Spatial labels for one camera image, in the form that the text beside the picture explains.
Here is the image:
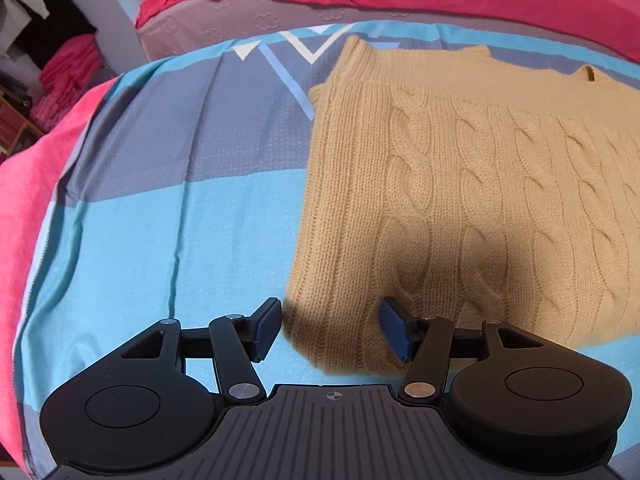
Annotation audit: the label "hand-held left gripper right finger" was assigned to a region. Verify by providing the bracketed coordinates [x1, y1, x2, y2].
[379, 298, 548, 404]

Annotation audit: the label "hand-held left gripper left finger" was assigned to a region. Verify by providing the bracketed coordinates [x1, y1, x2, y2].
[117, 298, 284, 406]

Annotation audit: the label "yellow cable-knit cardigan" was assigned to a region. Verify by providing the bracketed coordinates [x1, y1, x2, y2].
[282, 35, 640, 377]

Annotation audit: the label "stack of pink folded clothes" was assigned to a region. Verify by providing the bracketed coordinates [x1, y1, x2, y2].
[29, 34, 104, 134]

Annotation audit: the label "dark hanging clothes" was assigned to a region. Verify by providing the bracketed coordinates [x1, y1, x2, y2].
[0, 0, 99, 69]

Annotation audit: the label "blue grey patterned bed sheet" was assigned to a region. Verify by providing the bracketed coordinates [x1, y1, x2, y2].
[14, 20, 640, 467]

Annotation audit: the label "pink blanket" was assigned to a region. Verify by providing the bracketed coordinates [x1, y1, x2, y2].
[0, 77, 122, 467]

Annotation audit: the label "wooden shelf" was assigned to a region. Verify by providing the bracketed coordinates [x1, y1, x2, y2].
[0, 85, 44, 162]

